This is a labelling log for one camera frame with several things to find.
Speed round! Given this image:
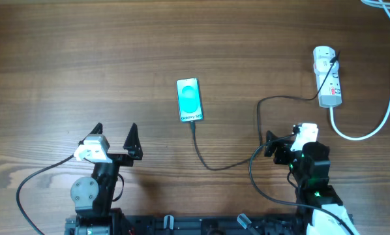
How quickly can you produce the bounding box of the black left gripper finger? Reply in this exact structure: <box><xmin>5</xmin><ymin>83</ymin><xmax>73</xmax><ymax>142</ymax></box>
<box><xmin>123</xmin><ymin>123</ymin><xmax>143</xmax><ymax>160</ymax></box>
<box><xmin>89</xmin><ymin>123</ymin><xmax>103</xmax><ymax>134</ymax></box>

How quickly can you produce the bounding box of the black USB charging cable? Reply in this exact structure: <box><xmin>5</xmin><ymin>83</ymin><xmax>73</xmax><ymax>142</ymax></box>
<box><xmin>189</xmin><ymin>50</ymin><xmax>341</xmax><ymax>172</ymax></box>

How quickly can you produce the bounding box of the blue Galaxy smartphone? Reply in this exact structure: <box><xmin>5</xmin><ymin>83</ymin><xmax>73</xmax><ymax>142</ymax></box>
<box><xmin>176</xmin><ymin>78</ymin><xmax>203</xmax><ymax>122</ymax></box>

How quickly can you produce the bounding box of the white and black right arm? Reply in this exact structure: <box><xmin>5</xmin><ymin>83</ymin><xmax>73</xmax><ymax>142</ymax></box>
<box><xmin>264</xmin><ymin>127</ymin><xmax>359</xmax><ymax>234</ymax></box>

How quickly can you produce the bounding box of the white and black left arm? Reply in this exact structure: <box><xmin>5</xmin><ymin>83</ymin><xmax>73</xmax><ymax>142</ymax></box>
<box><xmin>65</xmin><ymin>123</ymin><xmax>143</xmax><ymax>235</ymax></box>

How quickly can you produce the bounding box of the white USB charger plug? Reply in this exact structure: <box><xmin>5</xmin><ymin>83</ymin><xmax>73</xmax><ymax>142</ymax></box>
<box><xmin>313</xmin><ymin>46</ymin><xmax>339</xmax><ymax>75</ymax></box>

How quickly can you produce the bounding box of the white power strip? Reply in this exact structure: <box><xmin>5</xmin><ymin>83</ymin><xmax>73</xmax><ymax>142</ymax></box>
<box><xmin>316</xmin><ymin>72</ymin><xmax>342</xmax><ymax>108</ymax></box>

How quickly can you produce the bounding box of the white power strip cord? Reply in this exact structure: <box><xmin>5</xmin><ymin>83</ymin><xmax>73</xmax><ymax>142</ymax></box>
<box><xmin>329</xmin><ymin>0</ymin><xmax>390</xmax><ymax>142</ymax></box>

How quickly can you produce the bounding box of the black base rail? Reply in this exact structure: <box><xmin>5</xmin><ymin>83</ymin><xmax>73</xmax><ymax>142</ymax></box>
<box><xmin>65</xmin><ymin>214</ymin><xmax>330</xmax><ymax>235</ymax></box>

